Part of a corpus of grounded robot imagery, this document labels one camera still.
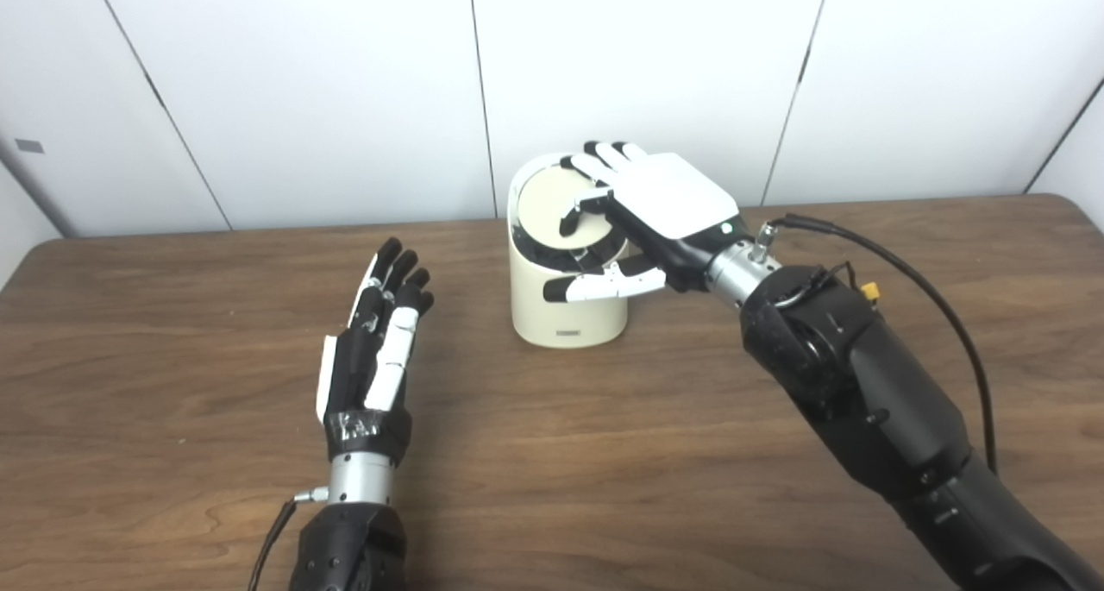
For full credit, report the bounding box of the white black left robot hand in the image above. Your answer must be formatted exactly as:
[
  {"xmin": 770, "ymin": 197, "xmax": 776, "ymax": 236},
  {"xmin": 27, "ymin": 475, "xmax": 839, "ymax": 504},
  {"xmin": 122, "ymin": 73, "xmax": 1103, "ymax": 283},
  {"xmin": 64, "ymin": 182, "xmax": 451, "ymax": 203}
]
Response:
[{"xmin": 315, "ymin": 237, "xmax": 435, "ymax": 464}]

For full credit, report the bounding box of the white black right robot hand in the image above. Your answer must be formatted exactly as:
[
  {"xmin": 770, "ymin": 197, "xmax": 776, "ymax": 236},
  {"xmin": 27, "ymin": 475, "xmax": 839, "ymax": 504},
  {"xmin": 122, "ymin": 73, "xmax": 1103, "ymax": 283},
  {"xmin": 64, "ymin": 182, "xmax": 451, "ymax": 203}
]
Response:
[{"xmin": 542, "ymin": 140, "xmax": 750, "ymax": 305}]

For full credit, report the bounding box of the cream round bin lid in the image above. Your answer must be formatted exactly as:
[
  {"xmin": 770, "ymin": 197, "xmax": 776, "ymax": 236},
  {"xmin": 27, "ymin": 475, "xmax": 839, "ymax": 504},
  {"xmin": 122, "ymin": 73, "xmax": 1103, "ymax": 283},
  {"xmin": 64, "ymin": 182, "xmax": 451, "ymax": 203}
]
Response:
[{"xmin": 516, "ymin": 170, "xmax": 618, "ymax": 251}]

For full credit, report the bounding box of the black bin liner bag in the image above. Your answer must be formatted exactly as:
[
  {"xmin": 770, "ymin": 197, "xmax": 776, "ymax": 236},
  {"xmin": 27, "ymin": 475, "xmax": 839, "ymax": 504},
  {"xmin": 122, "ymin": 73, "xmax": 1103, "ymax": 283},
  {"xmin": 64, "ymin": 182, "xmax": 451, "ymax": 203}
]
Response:
[{"xmin": 511, "ymin": 220, "xmax": 629, "ymax": 273}]

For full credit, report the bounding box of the cream-colored round bin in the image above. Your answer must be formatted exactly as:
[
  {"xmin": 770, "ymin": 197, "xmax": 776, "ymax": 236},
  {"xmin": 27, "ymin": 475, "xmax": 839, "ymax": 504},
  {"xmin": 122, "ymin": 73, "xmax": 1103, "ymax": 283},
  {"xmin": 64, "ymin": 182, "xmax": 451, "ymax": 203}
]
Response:
[{"xmin": 507, "ymin": 154, "xmax": 630, "ymax": 349}]

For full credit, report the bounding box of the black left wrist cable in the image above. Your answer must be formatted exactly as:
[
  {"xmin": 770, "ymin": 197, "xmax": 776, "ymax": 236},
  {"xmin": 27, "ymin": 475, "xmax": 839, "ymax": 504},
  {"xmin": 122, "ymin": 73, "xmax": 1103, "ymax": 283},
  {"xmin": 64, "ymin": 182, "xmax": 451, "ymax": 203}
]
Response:
[{"xmin": 248, "ymin": 486, "xmax": 330, "ymax": 591}]

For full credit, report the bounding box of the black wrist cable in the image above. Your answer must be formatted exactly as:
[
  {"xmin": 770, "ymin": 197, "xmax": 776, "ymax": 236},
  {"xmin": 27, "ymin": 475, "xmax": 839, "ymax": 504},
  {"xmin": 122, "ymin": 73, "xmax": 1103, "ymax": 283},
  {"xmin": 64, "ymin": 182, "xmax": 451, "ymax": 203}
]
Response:
[
  {"xmin": 749, "ymin": 214, "xmax": 1000, "ymax": 475},
  {"xmin": 248, "ymin": 486, "xmax": 330, "ymax": 591}
]

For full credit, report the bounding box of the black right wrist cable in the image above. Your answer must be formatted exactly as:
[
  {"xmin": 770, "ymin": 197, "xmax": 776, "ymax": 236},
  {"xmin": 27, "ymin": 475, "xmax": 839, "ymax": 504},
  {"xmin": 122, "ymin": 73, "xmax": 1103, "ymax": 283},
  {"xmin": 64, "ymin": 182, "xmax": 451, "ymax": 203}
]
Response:
[{"xmin": 749, "ymin": 214, "xmax": 1000, "ymax": 475}]

